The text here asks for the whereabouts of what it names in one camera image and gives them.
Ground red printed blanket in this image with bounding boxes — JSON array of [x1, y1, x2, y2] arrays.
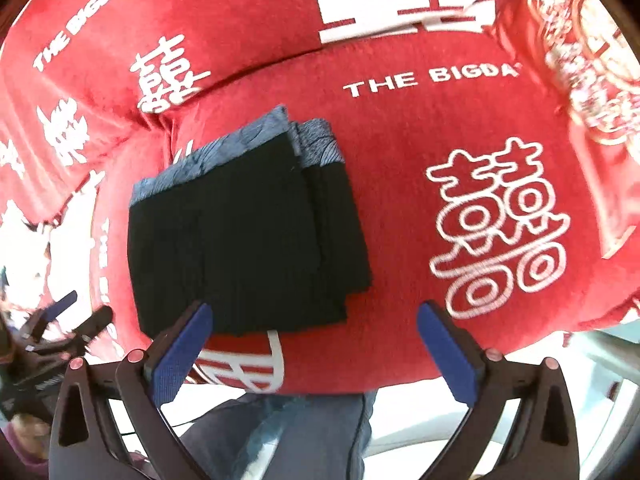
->
[[85, 27, 640, 397]]

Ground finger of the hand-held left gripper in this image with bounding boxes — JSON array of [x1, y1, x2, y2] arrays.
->
[[70, 306, 115, 347], [42, 290, 80, 322]]

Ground dark navy pants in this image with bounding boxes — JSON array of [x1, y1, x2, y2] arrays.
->
[[126, 105, 373, 338]]

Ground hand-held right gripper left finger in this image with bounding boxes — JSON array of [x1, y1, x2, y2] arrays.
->
[[48, 300, 216, 480]]

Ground red printed quilt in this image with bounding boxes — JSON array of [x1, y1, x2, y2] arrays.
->
[[0, 0, 543, 226]]

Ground red ornate printed pillow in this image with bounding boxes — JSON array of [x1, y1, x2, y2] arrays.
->
[[492, 0, 640, 147]]

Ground person's blue jeans leg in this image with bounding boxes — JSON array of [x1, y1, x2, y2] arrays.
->
[[177, 390, 379, 480]]

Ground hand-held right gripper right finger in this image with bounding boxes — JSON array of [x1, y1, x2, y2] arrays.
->
[[417, 300, 581, 480]]

